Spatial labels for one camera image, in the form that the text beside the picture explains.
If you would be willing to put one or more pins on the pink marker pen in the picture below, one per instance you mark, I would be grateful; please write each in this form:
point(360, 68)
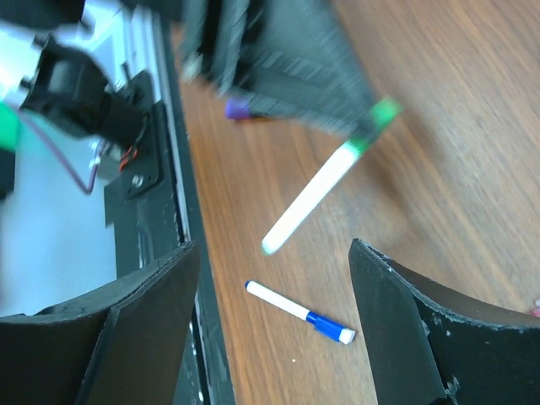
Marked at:
point(535, 310)

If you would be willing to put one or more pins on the blue cap marker near front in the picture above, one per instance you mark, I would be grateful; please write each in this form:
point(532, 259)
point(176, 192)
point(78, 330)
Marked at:
point(325, 326)

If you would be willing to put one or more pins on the green cap white marker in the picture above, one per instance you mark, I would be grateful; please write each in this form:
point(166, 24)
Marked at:
point(329, 175)

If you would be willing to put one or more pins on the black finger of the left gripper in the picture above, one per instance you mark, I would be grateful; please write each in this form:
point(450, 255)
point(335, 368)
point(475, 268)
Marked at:
point(296, 61)

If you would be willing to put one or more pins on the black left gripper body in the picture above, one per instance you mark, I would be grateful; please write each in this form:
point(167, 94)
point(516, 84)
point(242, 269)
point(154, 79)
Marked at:
point(213, 34)

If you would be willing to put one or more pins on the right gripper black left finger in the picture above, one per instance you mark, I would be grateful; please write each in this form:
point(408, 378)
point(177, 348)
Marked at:
point(121, 343)

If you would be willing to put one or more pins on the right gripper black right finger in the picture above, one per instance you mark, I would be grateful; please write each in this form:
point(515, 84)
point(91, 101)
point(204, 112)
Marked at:
point(429, 344)

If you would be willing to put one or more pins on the aluminium frame rail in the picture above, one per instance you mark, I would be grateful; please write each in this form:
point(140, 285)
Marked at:
point(138, 58)

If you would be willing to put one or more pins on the purple black highlighter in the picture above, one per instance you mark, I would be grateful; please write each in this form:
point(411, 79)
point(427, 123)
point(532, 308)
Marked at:
point(238, 109)

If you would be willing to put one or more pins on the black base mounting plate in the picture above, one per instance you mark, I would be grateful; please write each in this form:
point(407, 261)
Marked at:
point(190, 328)

